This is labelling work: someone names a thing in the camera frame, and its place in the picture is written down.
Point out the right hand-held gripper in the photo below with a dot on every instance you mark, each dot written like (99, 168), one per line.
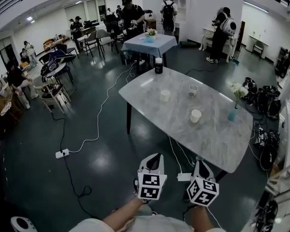
(203, 192)

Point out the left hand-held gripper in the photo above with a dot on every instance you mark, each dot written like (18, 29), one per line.
(148, 186)

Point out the small grey cup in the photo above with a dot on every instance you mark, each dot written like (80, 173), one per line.
(193, 91)

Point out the person's right forearm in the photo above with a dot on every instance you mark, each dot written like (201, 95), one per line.
(200, 219)

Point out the person's left forearm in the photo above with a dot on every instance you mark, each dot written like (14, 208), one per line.
(125, 213)

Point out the white power strip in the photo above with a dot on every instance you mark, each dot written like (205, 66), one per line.
(62, 153)
(183, 177)
(140, 62)

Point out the black table leg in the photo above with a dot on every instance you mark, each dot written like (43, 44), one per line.
(128, 117)
(221, 175)

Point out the black bag with white print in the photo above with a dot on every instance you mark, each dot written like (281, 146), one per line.
(268, 151)
(250, 87)
(263, 98)
(274, 103)
(268, 214)

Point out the white artificial flower bouquet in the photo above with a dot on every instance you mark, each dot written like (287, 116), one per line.
(238, 91)

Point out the white metal shelving rack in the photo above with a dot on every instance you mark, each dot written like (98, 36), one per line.
(288, 129)

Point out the black square table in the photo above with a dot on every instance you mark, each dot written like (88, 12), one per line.
(141, 68)

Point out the black bottle with white cap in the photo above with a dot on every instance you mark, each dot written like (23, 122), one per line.
(158, 66)

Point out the black trash bin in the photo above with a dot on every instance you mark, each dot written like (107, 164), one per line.
(125, 58)

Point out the teal broom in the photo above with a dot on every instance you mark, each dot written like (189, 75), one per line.
(235, 61)

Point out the blue tablecloth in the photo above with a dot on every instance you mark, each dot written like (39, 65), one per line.
(149, 45)

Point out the light wooden chair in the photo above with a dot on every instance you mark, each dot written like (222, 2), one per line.
(52, 97)

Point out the green rolled mat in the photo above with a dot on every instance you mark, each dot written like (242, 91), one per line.
(188, 44)

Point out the black tote bag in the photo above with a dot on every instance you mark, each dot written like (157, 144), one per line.
(50, 89)

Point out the white pot with flowers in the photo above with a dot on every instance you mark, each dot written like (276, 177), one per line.
(151, 33)

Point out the grey chair with dark legs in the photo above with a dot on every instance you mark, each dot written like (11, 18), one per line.
(258, 47)

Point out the grey upholstered chair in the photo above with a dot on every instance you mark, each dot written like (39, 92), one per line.
(91, 39)
(104, 36)

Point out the white ornate console table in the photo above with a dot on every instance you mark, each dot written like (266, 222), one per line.
(207, 34)

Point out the black case with white outline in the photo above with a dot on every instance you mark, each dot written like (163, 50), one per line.
(49, 68)

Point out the plain white desk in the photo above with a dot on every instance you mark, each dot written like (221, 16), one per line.
(255, 38)

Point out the dark blue chair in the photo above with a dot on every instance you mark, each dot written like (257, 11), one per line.
(59, 55)

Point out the black office chair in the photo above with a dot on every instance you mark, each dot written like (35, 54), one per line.
(111, 25)

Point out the white backpack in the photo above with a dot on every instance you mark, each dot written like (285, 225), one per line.
(228, 25)

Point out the black backpack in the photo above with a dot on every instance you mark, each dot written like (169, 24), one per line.
(168, 14)

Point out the cluttered wooden side table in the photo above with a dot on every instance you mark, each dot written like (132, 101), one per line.
(54, 42)

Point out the rattan chair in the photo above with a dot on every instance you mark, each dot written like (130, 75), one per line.
(3, 107)

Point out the tube ceiling light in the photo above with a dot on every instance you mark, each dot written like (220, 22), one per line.
(78, 2)
(255, 6)

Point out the white wall shelf cabinet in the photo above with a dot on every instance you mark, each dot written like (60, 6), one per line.
(182, 4)

